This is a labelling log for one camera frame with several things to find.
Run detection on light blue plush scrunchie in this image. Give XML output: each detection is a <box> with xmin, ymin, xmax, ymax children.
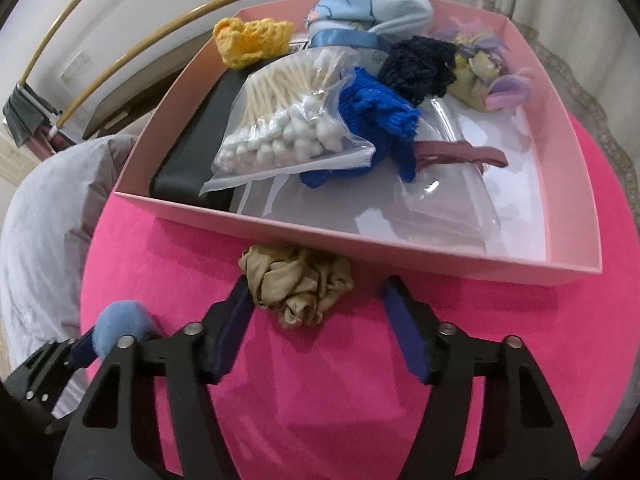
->
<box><xmin>94</xmin><ymin>301</ymin><xmax>164</xmax><ymax>359</ymax></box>

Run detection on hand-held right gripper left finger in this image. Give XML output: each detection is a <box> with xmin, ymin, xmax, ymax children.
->
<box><xmin>52</xmin><ymin>275</ymin><xmax>257</xmax><ymax>480</ymax></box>

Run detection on clear plastic zip bag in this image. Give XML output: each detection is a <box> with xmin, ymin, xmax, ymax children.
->
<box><xmin>236</xmin><ymin>97</ymin><xmax>509</xmax><ymax>257</ymax></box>

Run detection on yellow knitted scrunchie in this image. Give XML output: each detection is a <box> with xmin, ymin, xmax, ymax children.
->
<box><xmin>212</xmin><ymin>16</ymin><xmax>296</xmax><ymax>70</ymax></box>

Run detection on small doll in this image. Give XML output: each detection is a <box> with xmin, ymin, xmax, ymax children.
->
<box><xmin>434</xmin><ymin>16</ymin><xmax>534</xmax><ymax>112</ymax></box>

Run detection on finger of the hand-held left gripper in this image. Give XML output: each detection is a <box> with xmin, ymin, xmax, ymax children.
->
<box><xmin>66</xmin><ymin>327</ymin><xmax>110</xmax><ymax>370</ymax></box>

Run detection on pink cardboard box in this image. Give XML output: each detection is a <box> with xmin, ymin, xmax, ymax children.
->
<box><xmin>111</xmin><ymin>0</ymin><xmax>604</xmax><ymax>287</ymax></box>

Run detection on wooden rail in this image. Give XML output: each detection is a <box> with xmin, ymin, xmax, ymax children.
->
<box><xmin>16</xmin><ymin>0</ymin><xmax>128</xmax><ymax>87</ymax></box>
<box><xmin>52</xmin><ymin>0</ymin><xmax>432</xmax><ymax>135</ymax></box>

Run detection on white duvet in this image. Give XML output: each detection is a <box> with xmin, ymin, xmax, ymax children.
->
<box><xmin>0</xmin><ymin>135</ymin><xmax>142</xmax><ymax>423</ymax></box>

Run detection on bag of cotton swabs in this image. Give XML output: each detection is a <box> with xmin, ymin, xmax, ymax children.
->
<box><xmin>200</xmin><ymin>46</ymin><xmax>376</xmax><ymax>197</ymax></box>

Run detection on light blue printed cloth bundle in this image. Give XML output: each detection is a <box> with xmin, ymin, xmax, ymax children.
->
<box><xmin>304</xmin><ymin>0</ymin><xmax>435</xmax><ymax>57</ymax></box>

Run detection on pink round table cover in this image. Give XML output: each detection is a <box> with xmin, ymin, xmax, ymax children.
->
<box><xmin>79</xmin><ymin>110</ymin><xmax>637</xmax><ymax>480</ymax></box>

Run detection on beige stocking bundle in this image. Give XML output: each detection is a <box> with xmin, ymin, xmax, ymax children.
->
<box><xmin>237</xmin><ymin>243</ymin><xmax>355</xmax><ymax>331</ymax></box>

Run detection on white wall outlet plate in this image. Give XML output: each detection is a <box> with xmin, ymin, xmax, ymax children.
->
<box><xmin>59</xmin><ymin>52</ymin><xmax>94</xmax><ymax>84</ymax></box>

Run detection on blue knitted scrunchie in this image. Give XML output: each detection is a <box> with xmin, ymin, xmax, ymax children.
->
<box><xmin>298</xmin><ymin>66</ymin><xmax>421</xmax><ymax>190</ymax></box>

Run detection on grey hanging cloth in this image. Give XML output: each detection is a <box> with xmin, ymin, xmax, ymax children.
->
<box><xmin>2</xmin><ymin>82</ymin><xmax>62</xmax><ymax>149</ymax></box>

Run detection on cream curtain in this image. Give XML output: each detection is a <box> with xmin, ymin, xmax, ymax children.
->
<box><xmin>477</xmin><ymin>0</ymin><xmax>640</xmax><ymax>173</ymax></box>

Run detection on navy knitted scrunchie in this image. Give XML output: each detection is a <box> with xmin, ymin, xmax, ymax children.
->
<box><xmin>377</xmin><ymin>36</ymin><xmax>459</xmax><ymax>107</ymax></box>

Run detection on black leather pad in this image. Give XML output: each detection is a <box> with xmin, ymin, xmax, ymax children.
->
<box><xmin>150</xmin><ymin>69</ymin><xmax>257</xmax><ymax>212</ymax></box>

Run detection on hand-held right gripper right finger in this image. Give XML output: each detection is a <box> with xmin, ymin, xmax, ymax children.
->
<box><xmin>381</xmin><ymin>275</ymin><xmax>585</xmax><ymax>480</ymax></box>

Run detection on dark wooden cabinet top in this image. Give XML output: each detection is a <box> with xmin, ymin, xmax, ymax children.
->
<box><xmin>81</xmin><ymin>30</ymin><xmax>217</xmax><ymax>142</ymax></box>

